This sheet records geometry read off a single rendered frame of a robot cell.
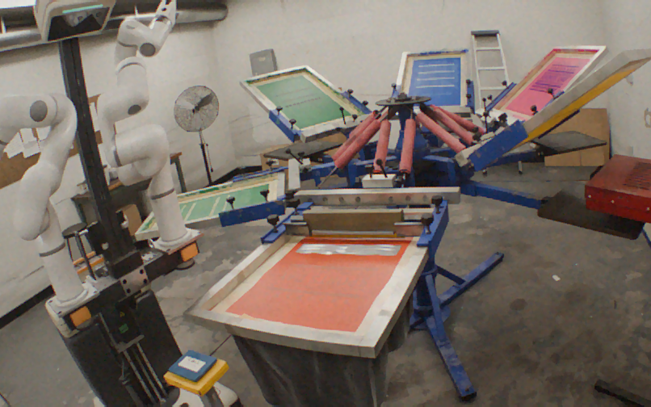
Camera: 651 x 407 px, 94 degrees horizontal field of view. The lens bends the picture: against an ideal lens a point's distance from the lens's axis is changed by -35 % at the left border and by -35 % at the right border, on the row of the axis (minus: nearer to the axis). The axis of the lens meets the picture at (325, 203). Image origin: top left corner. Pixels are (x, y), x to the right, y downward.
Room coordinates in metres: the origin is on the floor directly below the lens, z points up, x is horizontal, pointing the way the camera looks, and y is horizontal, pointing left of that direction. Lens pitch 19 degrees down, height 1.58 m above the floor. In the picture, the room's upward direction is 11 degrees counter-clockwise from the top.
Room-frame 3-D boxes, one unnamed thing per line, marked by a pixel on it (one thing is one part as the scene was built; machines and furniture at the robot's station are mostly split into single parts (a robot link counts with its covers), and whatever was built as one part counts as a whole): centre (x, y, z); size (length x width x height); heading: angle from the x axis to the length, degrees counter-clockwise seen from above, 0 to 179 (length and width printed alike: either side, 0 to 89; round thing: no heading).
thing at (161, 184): (1.23, 0.51, 1.37); 0.13 x 0.10 x 0.16; 108
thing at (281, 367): (0.96, 0.16, 0.74); 0.45 x 0.03 x 0.43; 61
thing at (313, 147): (2.71, -0.14, 0.91); 1.34 x 0.40 x 0.08; 31
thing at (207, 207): (2.12, 0.42, 1.05); 1.08 x 0.61 x 0.23; 91
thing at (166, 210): (1.24, 0.51, 1.21); 0.16 x 0.13 x 0.15; 50
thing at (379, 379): (1.06, -0.13, 0.74); 0.46 x 0.04 x 0.42; 151
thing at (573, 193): (1.56, -0.83, 0.91); 1.34 x 0.40 x 0.08; 31
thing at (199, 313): (1.21, 0.02, 0.97); 0.79 x 0.58 x 0.04; 151
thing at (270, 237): (1.55, 0.15, 0.98); 0.30 x 0.05 x 0.07; 151
